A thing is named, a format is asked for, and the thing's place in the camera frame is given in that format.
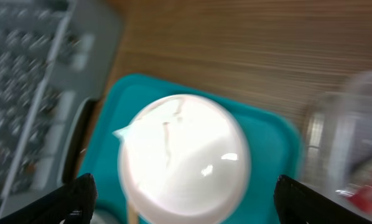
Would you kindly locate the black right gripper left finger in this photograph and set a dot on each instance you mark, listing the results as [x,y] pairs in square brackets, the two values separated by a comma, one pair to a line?
[73,203]

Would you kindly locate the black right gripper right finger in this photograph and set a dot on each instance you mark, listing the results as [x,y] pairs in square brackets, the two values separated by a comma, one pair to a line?
[296,203]

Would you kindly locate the red snack wrapper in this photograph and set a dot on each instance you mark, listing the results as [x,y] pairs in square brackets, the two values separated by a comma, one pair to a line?
[359,191]

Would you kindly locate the large white round plate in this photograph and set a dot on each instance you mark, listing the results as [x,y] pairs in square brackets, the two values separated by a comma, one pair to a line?
[183,159]

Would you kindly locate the clear plastic waste bin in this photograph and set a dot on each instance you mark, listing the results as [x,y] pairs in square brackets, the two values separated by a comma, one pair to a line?
[338,137]

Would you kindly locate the grey dishwasher rack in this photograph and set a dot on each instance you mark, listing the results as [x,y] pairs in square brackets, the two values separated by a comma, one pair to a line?
[55,57]

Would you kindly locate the teal plastic tray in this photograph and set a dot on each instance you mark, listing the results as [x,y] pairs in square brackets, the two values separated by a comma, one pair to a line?
[274,143]

